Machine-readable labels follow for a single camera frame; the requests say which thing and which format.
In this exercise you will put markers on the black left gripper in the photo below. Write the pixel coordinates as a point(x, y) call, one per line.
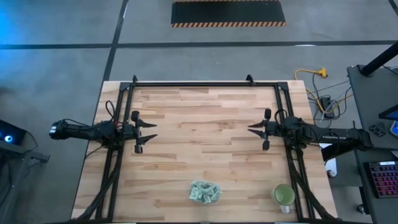
point(133, 132)

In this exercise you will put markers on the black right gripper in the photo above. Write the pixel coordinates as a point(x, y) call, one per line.
point(270, 129)

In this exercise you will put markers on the white stevia sweetener packet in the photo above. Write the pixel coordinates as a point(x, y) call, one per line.
point(195, 196)
point(199, 186)
point(207, 198)
point(213, 190)

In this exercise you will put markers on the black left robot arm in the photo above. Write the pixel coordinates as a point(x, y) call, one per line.
point(90, 132)

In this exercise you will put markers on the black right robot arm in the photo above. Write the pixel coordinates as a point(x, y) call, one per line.
point(335, 135)

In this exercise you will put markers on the black power strip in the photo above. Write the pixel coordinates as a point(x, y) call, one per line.
point(326, 107)

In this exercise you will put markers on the white plastic base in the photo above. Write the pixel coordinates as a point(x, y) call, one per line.
point(331, 165)

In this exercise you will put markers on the clear plastic container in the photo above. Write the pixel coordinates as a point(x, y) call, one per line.
point(218, 200)

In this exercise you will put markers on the black desk support beam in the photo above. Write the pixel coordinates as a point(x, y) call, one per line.
point(339, 153)

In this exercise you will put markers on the dark grey desk top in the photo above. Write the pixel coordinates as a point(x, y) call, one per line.
point(373, 99)

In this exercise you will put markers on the small black controller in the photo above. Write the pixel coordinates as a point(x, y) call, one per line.
point(377, 130)

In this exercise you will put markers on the black hazard-striped floor mat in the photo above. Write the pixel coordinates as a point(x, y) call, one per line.
point(227, 12)

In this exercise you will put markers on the black caster wheel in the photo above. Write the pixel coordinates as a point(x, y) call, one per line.
point(361, 209)

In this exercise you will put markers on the black computer with blue light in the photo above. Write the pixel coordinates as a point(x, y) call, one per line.
point(12, 132)

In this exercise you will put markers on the blue-lit screen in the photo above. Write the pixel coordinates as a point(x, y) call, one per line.
point(392, 115)

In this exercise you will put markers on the backlit computer keyboard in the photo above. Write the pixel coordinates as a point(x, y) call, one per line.
point(385, 180)

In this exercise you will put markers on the black round pole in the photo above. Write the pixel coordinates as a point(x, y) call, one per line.
point(379, 59)

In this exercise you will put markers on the black lower desk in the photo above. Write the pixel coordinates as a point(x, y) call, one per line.
point(382, 208)

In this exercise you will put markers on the black aluminium rig frame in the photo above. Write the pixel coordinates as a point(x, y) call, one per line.
point(202, 84)

